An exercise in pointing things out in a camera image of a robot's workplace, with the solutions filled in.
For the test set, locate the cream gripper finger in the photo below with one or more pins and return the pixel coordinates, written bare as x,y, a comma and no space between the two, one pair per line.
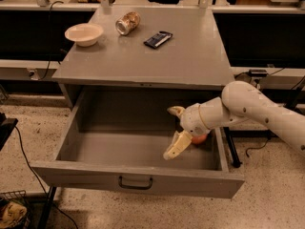
180,142
176,110

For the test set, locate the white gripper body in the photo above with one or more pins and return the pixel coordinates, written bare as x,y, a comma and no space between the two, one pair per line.
192,119

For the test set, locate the red apple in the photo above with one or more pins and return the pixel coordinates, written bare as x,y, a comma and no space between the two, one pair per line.
196,140

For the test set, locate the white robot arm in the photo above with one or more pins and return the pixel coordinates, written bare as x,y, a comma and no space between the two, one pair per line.
239,101

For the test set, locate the grey open top drawer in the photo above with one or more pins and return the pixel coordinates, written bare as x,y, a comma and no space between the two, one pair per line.
115,132

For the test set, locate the black cabinet leg right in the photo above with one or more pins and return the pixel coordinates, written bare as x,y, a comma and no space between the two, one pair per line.
236,161

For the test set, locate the black cabinet leg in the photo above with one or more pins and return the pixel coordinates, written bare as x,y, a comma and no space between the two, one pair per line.
46,209
236,161

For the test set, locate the grey cabinet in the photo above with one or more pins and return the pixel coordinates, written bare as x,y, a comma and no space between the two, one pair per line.
194,58

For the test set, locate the dark blue snack bar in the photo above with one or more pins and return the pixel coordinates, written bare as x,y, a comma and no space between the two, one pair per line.
158,39

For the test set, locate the black power adapter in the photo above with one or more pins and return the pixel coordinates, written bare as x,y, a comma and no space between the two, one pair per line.
257,73

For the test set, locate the metal drink can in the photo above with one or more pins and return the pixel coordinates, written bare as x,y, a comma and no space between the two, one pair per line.
127,23

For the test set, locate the white bowl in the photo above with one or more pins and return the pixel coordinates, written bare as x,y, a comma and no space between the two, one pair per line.
84,34

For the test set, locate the black cabinet leg left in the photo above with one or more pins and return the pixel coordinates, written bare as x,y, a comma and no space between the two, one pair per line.
46,209

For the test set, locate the black object left edge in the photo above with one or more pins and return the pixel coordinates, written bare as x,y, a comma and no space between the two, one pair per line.
6,127

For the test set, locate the black drawer handle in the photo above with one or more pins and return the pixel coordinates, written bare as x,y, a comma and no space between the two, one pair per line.
132,184

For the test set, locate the wire basket with bag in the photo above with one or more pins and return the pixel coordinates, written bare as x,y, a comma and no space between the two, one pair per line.
14,210

